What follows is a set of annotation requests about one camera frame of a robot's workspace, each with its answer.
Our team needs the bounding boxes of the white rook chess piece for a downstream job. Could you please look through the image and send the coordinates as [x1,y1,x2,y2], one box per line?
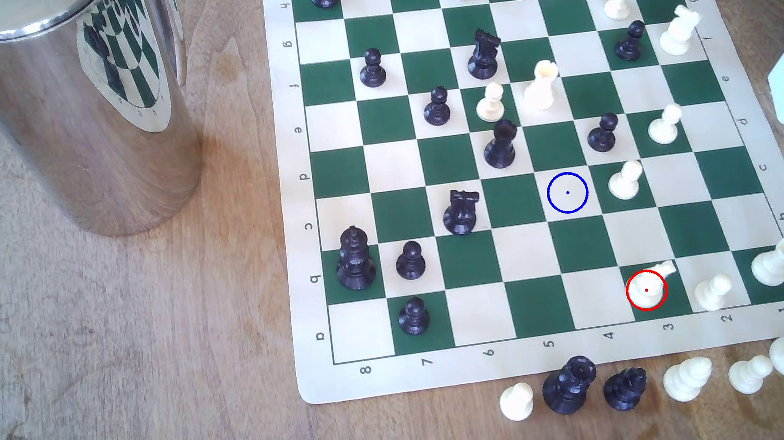
[518,58,565,114]
[748,238,784,290]

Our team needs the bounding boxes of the black king chess piece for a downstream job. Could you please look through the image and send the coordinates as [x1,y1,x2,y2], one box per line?
[330,224,380,293]

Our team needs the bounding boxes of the green and cream chess mat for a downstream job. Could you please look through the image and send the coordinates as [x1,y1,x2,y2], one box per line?
[247,0,784,408]

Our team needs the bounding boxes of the white pawn chess piece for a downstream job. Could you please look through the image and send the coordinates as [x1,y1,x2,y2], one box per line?
[497,382,538,424]
[603,0,639,23]
[473,80,509,126]
[727,353,778,398]
[606,159,648,203]
[645,102,687,148]
[692,272,737,315]

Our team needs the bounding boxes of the white bishop chess piece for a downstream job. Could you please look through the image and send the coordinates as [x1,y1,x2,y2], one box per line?
[660,355,718,406]
[625,260,683,312]

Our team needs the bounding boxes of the white knight chess piece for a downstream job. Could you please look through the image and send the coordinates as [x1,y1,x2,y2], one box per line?
[655,2,707,59]

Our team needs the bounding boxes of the black knight chess piece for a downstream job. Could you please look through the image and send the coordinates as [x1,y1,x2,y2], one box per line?
[439,187,485,239]
[463,26,506,83]
[600,365,652,415]

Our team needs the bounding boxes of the black queen chess piece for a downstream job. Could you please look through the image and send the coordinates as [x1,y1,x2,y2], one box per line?
[538,354,603,419]

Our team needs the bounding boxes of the black bishop chess piece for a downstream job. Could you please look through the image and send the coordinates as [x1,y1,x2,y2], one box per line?
[479,117,524,171]

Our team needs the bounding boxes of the shiny steel pitcher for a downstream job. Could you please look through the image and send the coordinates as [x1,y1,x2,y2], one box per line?
[0,0,214,254]

